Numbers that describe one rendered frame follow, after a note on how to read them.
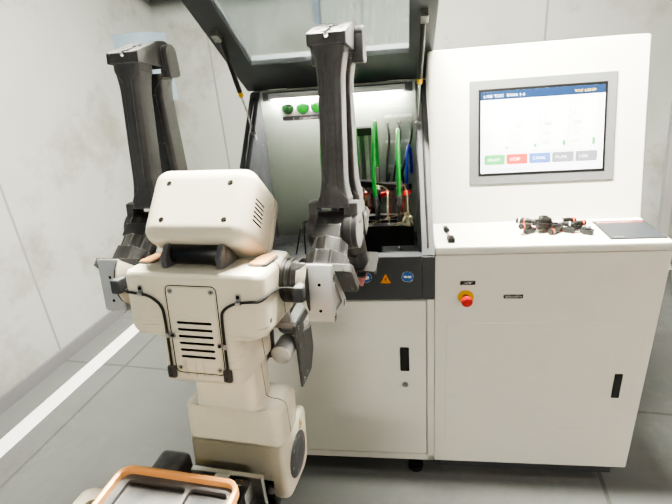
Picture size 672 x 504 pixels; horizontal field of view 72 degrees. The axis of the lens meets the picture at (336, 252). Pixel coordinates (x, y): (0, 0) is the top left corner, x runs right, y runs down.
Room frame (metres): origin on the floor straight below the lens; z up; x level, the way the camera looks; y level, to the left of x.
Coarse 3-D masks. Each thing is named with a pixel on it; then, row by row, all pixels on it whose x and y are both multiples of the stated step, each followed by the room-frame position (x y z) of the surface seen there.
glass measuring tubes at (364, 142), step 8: (360, 128) 1.89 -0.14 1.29; (368, 128) 1.89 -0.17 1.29; (360, 136) 1.90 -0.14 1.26; (368, 136) 1.90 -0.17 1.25; (360, 144) 1.90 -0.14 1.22; (368, 144) 1.92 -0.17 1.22; (360, 152) 1.91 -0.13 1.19; (368, 152) 1.92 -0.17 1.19; (360, 160) 1.92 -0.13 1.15; (368, 160) 1.92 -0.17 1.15; (360, 168) 1.92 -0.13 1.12; (368, 168) 1.92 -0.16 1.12; (368, 176) 1.92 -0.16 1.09; (368, 200) 1.92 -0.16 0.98; (368, 208) 1.89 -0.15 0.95
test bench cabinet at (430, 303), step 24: (432, 312) 1.36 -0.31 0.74; (432, 336) 1.36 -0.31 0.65; (432, 360) 1.36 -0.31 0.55; (432, 384) 1.36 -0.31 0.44; (432, 408) 1.36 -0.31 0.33; (432, 432) 1.36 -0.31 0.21; (360, 456) 1.40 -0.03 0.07; (384, 456) 1.39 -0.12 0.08; (408, 456) 1.37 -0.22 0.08; (432, 456) 1.36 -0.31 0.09
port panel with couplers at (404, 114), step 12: (384, 108) 1.91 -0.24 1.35; (396, 108) 1.91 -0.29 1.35; (408, 108) 1.90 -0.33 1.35; (384, 120) 1.91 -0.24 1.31; (396, 120) 1.91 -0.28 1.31; (408, 120) 1.89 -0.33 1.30; (384, 132) 1.91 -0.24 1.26; (408, 132) 1.90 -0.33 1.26; (384, 144) 1.91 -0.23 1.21; (384, 156) 1.91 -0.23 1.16; (384, 168) 1.91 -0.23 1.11; (408, 168) 1.90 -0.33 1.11; (384, 180) 1.92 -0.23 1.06
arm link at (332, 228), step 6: (318, 216) 0.90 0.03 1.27; (324, 216) 0.89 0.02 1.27; (330, 216) 0.89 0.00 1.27; (336, 216) 0.89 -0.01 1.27; (342, 216) 0.89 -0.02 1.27; (318, 222) 0.89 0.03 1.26; (324, 222) 0.88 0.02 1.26; (330, 222) 0.88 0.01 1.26; (336, 222) 0.88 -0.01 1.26; (342, 222) 0.88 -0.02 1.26; (318, 228) 0.86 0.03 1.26; (324, 228) 0.86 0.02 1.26; (330, 228) 0.86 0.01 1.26; (336, 228) 0.85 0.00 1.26; (312, 234) 0.86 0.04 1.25; (318, 234) 0.85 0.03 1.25; (324, 234) 0.85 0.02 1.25; (330, 234) 0.85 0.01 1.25; (336, 234) 0.84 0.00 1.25
